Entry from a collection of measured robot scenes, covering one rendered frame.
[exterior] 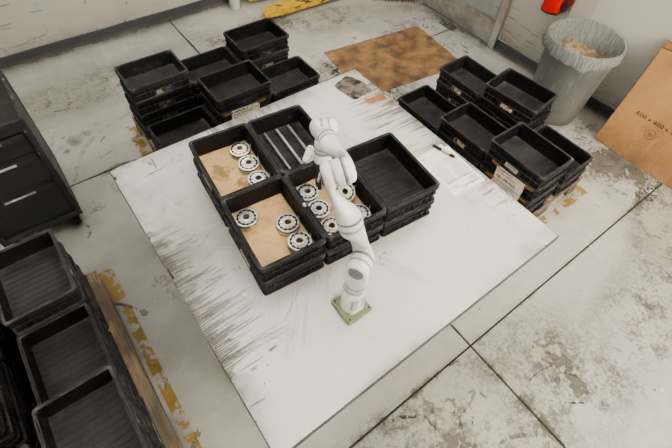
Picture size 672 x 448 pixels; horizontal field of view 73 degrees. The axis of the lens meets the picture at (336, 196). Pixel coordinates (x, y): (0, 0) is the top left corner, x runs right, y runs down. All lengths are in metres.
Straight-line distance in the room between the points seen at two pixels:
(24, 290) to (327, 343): 1.45
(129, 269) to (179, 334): 0.55
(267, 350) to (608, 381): 1.92
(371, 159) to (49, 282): 1.64
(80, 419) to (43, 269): 0.77
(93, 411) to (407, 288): 1.36
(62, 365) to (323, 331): 1.19
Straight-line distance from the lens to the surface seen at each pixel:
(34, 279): 2.59
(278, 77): 3.52
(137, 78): 3.49
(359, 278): 1.68
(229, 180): 2.19
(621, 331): 3.22
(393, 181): 2.20
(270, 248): 1.94
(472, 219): 2.32
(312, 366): 1.86
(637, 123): 4.16
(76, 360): 2.44
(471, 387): 2.70
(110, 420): 2.17
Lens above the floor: 2.46
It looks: 51 degrees down
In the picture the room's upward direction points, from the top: 4 degrees clockwise
